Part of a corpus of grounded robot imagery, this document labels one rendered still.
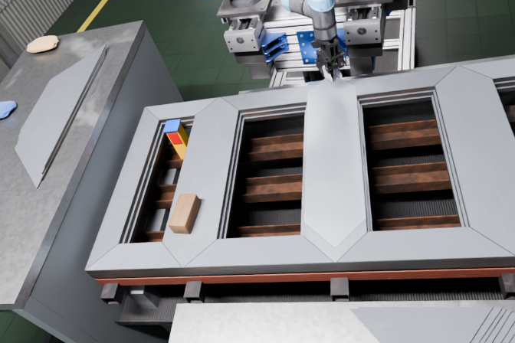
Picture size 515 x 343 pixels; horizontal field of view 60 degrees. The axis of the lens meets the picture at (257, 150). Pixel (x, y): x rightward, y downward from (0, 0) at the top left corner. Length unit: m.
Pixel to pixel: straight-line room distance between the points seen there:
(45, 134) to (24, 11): 3.42
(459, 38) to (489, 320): 2.33
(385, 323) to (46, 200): 1.05
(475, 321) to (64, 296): 1.15
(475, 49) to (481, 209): 2.01
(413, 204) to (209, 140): 0.78
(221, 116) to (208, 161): 0.22
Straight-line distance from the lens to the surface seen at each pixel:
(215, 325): 1.41
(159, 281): 1.51
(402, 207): 1.73
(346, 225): 1.32
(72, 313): 1.57
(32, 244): 1.46
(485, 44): 3.29
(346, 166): 1.44
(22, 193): 1.63
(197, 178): 1.56
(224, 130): 1.67
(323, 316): 1.34
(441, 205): 1.74
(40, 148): 1.71
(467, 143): 1.50
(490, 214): 1.35
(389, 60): 2.85
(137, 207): 1.63
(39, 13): 5.22
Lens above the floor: 1.99
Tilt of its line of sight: 46 degrees down
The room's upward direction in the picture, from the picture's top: 21 degrees counter-clockwise
